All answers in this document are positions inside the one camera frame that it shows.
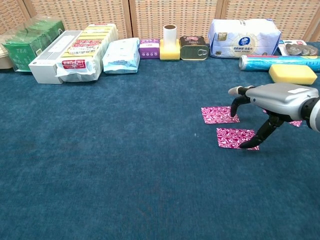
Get light blue wet wipes pack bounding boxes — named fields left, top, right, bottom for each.
left=102, top=37, right=141, bottom=74

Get white paper roll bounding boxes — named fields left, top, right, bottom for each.
left=162, top=24, right=178, bottom=47

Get small purple box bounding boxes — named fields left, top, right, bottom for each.
left=139, top=38, right=161, bottom=60

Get clear box green tea bags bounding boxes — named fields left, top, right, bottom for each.
left=1, top=15, right=66, bottom=73

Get woven wicker folding screen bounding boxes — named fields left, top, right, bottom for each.
left=0, top=0, right=320, bottom=43

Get yellow red snack package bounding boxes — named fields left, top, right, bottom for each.
left=55, top=23, right=120, bottom=83

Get white blue tissue pack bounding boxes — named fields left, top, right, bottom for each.
left=207, top=18, right=282, bottom=60

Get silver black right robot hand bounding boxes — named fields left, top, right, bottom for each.
left=227, top=82, right=320, bottom=150

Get dark gold luncheon meat can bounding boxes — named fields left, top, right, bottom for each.
left=179, top=35, right=210, bottom=61

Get yellow green scouring sponge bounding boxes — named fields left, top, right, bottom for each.
left=268, top=63, right=318, bottom=86

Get pink patterned card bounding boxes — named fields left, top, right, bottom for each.
left=262, top=109, right=303, bottom=128
left=216, top=127, right=260, bottom=151
left=201, top=106, right=240, bottom=125

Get teal table cloth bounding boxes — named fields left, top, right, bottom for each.
left=0, top=41, right=320, bottom=240

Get white power strip box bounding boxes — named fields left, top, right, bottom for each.
left=28, top=30, right=84, bottom=85

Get yellow notched sponge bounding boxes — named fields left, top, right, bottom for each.
left=159, top=39, right=181, bottom=62

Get beige lidded food container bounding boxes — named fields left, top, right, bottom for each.
left=0, top=34, right=15, bottom=70

